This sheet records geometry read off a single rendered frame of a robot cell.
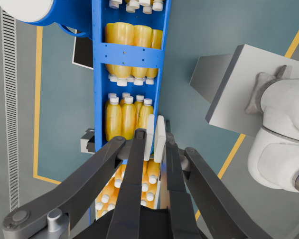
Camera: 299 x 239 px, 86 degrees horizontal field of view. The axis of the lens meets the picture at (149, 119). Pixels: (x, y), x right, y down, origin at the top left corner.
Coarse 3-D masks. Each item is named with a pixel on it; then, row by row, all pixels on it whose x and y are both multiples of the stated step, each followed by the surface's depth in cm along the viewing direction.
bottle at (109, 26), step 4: (108, 24) 58; (112, 24) 58; (108, 28) 59; (112, 28) 58; (108, 32) 59; (112, 32) 59; (108, 36) 60; (112, 36) 59; (108, 40) 60; (112, 40) 60; (108, 64) 63; (112, 64) 63; (108, 68) 64; (112, 68) 64; (112, 72) 65; (112, 76) 66; (116, 76) 66
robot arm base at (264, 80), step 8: (280, 72) 64; (288, 72) 63; (256, 80) 68; (264, 80) 65; (272, 80) 64; (280, 80) 62; (256, 88) 67; (264, 88) 64; (256, 96) 67; (248, 104) 70; (256, 104) 68; (248, 112) 71; (256, 112) 70
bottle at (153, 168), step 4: (152, 160) 96; (148, 164) 96; (152, 164) 93; (156, 164) 93; (148, 168) 91; (152, 168) 89; (156, 168) 90; (148, 172) 89; (152, 172) 87; (156, 172) 88; (148, 176) 89; (156, 176) 88
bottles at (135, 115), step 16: (128, 0) 65; (160, 0) 59; (160, 32) 62; (160, 48) 64; (128, 80) 70; (144, 80) 76; (128, 96) 75; (128, 112) 74; (144, 112) 73; (128, 128) 76; (144, 128) 76
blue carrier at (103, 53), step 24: (96, 0) 51; (168, 0) 54; (96, 24) 53; (144, 24) 73; (96, 48) 56; (120, 48) 52; (144, 48) 53; (96, 72) 59; (96, 96) 63; (120, 96) 85; (144, 96) 83; (96, 120) 67; (96, 144) 71
